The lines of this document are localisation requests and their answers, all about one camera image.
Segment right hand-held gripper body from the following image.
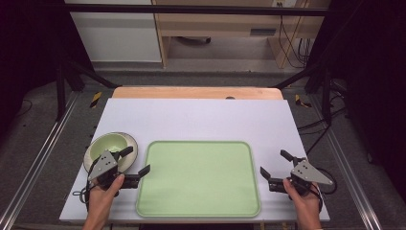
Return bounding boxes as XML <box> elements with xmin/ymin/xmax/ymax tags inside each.
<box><xmin>268</xmin><ymin>156</ymin><xmax>334</xmax><ymax>196</ymax></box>

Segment person's left hand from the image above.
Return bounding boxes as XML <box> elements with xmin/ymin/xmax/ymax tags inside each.
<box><xmin>86</xmin><ymin>173</ymin><xmax>125</xmax><ymax>216</ymax></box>

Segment right hand-held gripper cable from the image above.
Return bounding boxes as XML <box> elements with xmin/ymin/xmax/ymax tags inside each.
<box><xmin>314</xmin><ymin>167</ymin><xmax>338</xmax><ymax>212</ymax></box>

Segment black floor cable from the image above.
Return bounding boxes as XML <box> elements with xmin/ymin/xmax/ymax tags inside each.
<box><xmin>297</xmin><ymin>95</ymin><xmax>349</xmax><ymax>156</ymax></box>

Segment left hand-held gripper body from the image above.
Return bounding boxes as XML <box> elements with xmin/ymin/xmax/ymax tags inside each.
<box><xmin>87</xmin><ymin>149</ymin><xmax>141</xmax><ymax>190</ymax></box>

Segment aluminium floor rail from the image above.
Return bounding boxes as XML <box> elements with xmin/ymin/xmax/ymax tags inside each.
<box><xmin>307</xmin><ymin>94</ymin><xmax>384</xmax><ymax>230</ymax></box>
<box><xmin>0</xmin><ymin>90</ymin><xmax>80</xmax><ymax>230</ymax></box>

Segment left hand-held gripper cable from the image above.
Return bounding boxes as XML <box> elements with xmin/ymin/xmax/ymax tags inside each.
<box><xmin>72</xmin><ymin>178</ymin><xmax>97</xmax><ymax>205</ymax></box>

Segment white table board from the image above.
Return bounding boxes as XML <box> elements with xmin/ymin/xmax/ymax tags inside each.
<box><xmin>58</xmin><ymin>97</ymin><xmax>331</xmax><ymax>224</ymax></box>

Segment black frame bar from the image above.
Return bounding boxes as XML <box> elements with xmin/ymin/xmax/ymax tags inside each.
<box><xmin>62</xmin><ymin>3</ymin><xmax>330</xmax><ymax>17</ymax></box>

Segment person's right hand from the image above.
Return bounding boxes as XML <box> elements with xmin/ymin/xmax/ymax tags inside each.
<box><xmin>282</xmin><ymin>177</ymin><xmax>322</xmax><ymax>216</ymax></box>

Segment green tray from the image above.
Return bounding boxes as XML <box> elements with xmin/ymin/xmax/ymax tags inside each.
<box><xmin>135</xmin><ymin>140</ymin><xmax>261</xmax><ymax>219</ymax></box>

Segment white cabinet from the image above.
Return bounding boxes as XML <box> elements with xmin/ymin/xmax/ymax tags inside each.
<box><xmin>64</xmin><ymin>0</ymin><xmax>163</xmax><ymax>63</ymax></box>

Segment dark object under desk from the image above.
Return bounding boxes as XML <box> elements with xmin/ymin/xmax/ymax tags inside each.
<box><xmin>174</xmin><ymin>35</ymin><xmax>213</xmax><ymax>46</ymax></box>

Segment hanging black cables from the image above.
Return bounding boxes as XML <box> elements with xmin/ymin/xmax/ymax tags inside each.
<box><xmin>278</xmin><ymin>14</ymin><xmax>313</xmax><ymax>69</ymax></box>

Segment wooden table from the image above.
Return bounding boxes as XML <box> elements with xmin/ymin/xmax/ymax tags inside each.
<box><xmin>111</xmin><ymin>85</ymin><xmax>284</xmax><ymax>101</ymax></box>

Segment pale green bowl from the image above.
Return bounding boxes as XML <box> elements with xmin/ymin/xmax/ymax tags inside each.
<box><xmin>82</xmin><ymin>131</ymin><xmax>139</xmax><ymax>175</ymax></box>

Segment yellow and black tape piece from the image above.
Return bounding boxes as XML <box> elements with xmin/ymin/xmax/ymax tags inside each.
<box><xmin>89</xmin><ymin>91</ymin><xmax>103</xmax><ymax>109</ymax></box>
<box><xmin>293</xmin><ymin>93</ymin><xmax>313</xmax><ymax>108</ymax></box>

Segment wooden desk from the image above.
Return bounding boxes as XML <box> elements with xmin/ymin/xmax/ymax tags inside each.
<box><xmin>150</xmin><ymin>0</ymin><xmax>331</xmax><ymax>70</ymax></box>

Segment black metal stand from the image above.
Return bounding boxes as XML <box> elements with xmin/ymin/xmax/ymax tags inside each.
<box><xmin>55</xmin><ymin>57</ymin><xmax>120</xmax><ymax>123</ymax></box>
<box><xmin>272</xmin><ymin>60</ymin><xmax>334</xmax><ymax>127</ymax></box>

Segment hand-held gripper cable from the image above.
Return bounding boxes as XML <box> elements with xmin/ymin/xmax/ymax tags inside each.
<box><xmin>314</xmin><ymin>167</ymin><xmax>338</xmax><ymax>212</ymax></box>
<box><xmin>72</xmin><ymin>178</ymin><xmax>97</xmax><ymax>205</ymax></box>

